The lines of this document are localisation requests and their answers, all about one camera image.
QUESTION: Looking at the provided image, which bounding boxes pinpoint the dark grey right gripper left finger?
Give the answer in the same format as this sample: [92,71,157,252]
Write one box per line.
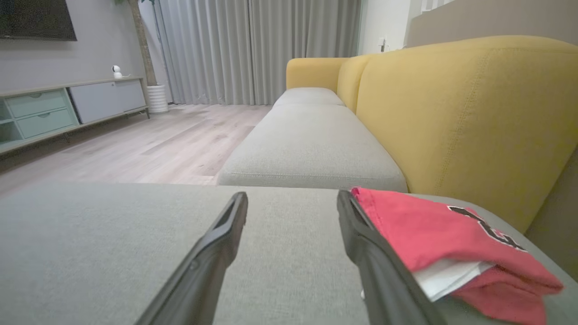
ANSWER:
[135,191,249,325]

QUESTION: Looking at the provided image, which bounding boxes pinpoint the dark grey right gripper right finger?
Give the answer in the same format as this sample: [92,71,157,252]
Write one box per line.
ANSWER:
[336,189,448,325]

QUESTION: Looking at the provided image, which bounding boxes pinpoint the red shirt with white sleeves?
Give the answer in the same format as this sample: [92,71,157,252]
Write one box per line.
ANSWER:
[351,187,564,302]

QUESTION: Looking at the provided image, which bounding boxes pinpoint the red shorts with white waistband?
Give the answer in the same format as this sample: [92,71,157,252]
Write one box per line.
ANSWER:
[451,265,549,325]

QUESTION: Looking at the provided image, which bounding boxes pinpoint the wide grey sofa cushion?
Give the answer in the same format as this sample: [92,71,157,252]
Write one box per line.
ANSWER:
[0,180,578,325]

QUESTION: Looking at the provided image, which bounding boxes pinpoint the white ribbed plant pot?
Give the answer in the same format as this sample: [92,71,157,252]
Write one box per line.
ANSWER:
[145,84,169,114]

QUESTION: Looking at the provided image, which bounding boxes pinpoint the yellow sofa backrest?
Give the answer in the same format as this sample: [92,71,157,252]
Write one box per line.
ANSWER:
[285,35,578,234]

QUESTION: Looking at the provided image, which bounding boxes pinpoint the small grey sofa seat cushion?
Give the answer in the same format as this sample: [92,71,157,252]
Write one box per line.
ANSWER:
[273,87,346,108]

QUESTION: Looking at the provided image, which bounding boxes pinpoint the grey cabinet door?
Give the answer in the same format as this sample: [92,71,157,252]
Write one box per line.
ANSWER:
[68,79,148,124]

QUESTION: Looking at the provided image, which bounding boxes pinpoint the long low tv cabinet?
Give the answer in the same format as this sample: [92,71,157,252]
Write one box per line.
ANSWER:
[0,76,151,157]

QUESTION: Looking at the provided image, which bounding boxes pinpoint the teal cabinet drawer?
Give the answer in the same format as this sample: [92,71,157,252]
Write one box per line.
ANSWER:
[15,108,79,139]
[5,89,69,119]

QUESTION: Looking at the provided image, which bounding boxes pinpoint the grey pleated curtain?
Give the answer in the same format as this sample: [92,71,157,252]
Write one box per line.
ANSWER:
[148,0,363,106]

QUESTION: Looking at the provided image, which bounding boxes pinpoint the brown plant trunk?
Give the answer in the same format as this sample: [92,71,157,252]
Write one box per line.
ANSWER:
[114,0,158,87]

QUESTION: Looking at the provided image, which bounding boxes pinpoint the white slatted railing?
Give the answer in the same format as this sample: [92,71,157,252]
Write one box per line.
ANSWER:
[420,0,455,14]

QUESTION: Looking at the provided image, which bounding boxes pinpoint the black wall television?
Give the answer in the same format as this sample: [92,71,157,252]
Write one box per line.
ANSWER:
[0,0,78,42]

